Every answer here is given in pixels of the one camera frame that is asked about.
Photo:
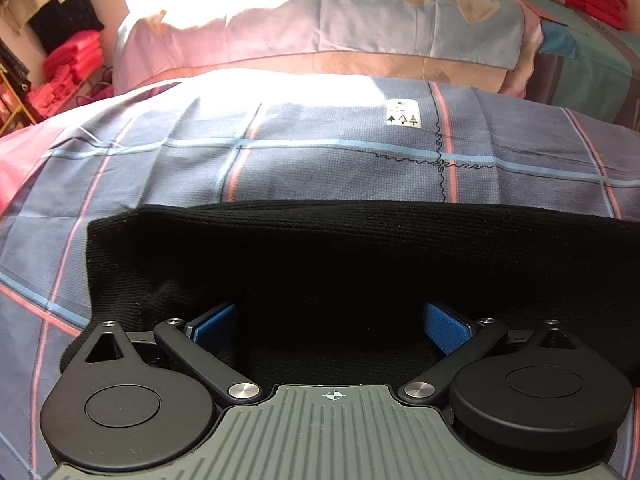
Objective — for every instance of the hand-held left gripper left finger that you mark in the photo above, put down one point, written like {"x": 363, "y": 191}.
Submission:
{"x": 219, "y": 324}

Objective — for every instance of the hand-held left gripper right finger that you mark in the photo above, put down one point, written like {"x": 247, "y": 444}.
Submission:
{"x": 447, "y": 329}

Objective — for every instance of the black knit pants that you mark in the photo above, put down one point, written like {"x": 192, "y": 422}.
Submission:
{"x": 325, "y": 270}

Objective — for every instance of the purple plaid bed sheet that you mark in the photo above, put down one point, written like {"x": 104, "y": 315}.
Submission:
{"x": 150, "y": 175}

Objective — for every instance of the red clothes pile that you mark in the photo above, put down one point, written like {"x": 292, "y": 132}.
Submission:
{"x": 65, "y": 62}

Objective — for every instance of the gold metal rack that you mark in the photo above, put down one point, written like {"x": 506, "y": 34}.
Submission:
{"x": 14, "y": 100}

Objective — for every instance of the teal plaid bedding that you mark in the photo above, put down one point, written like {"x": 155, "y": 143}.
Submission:
{"x": 590, "y": 60}

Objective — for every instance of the light blue pink quilt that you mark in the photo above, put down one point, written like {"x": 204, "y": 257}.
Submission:
{"x": 350, "y": 15}

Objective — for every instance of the black hanging clothes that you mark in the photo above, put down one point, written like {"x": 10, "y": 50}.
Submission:
{"x": 70, "y": 15}

